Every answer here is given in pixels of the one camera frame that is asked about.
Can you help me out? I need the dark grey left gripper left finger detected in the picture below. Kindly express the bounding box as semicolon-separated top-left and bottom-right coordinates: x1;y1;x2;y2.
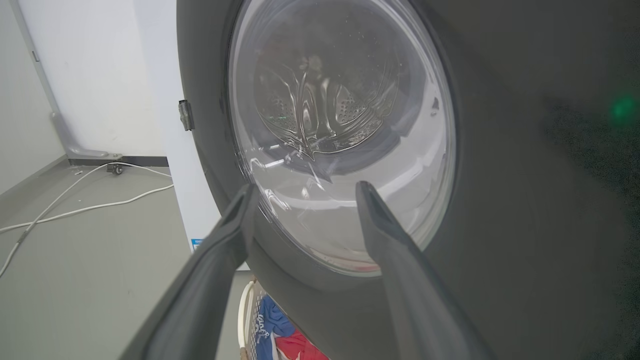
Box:
119;183;260;360

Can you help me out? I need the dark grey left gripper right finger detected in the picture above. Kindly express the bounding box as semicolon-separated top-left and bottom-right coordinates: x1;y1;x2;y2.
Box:
355;181;496;360

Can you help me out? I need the dark grey washing machine door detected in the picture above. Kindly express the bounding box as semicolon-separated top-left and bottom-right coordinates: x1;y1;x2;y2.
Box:
176;0;640;360

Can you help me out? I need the white washing machine body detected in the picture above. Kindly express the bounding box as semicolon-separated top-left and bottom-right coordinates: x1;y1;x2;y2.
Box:
133;0;251;271

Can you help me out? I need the white laundry basket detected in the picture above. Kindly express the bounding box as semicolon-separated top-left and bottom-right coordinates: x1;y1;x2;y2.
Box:
237;280;266;360

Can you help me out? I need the blue printed garment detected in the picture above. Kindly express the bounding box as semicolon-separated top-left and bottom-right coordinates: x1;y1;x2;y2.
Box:
254;295;297;360

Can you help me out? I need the red garment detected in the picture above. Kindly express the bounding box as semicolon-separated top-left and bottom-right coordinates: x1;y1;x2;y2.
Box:
275;330;331;360

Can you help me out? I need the white floor cable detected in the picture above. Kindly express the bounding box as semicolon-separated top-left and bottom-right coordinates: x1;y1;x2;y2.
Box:
0;184;175;234
0;162;173;279

